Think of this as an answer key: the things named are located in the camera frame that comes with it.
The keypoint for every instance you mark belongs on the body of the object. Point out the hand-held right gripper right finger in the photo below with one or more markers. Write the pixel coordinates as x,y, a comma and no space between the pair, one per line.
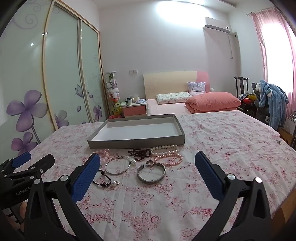
208,176

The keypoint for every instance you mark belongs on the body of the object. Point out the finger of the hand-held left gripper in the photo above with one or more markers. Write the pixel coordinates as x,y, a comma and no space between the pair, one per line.
22,158
42,163

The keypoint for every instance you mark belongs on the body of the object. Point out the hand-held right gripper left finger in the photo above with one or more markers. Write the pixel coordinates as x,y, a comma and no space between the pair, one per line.
85,176

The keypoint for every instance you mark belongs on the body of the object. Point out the thin silver bangle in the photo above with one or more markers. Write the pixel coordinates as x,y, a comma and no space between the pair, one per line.
119,157

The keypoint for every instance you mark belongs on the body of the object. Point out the wide metal bangle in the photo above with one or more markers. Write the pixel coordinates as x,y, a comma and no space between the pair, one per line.
150,181

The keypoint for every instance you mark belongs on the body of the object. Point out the grey cardboard tray box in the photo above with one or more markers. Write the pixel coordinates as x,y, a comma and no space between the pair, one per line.
138,132

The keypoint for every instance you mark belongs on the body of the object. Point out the single white pearl earring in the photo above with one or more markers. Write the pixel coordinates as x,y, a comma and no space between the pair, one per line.
133,162

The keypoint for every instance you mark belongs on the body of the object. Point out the folded pink quilt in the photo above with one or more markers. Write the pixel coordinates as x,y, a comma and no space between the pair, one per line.
212,102

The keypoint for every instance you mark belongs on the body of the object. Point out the pink and cream nightstand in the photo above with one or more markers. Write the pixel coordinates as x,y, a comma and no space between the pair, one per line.
134,111

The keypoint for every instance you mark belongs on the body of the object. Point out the black office chair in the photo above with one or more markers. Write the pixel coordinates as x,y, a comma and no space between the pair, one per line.
262,113

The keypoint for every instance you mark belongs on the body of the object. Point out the pile of colourful toys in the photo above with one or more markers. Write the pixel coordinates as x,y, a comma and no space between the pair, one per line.
248,99

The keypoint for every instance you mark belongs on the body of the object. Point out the white patterned pillow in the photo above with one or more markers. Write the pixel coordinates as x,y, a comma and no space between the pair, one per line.
172,97

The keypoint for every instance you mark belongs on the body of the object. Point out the hanging plush toy rack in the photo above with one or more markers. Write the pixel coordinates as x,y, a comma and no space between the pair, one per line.
113,92

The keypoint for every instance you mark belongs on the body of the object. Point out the purple patterned pillow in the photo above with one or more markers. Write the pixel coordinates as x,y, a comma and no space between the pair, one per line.
196,88

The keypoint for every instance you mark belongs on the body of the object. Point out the dark wooden chair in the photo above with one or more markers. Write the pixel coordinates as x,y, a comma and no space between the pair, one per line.
240,85

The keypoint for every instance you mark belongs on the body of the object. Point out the floral sliding door wardrobe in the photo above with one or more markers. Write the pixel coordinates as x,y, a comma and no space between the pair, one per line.
64,69

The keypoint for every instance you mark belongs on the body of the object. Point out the blue fleece robe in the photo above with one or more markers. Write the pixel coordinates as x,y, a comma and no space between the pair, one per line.
274,104

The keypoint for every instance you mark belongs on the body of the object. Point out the bed with cream headboard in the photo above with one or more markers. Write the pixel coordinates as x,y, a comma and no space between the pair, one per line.
166,81

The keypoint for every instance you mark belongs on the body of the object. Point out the white pipe cover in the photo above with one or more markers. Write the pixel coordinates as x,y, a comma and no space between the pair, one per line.
233,45

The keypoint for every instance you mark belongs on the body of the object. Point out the pink curtain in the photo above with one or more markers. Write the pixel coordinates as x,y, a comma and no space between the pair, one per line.
275,46

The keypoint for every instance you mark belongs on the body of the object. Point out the white air conditioner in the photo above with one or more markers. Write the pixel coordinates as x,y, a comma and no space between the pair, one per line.
216,25

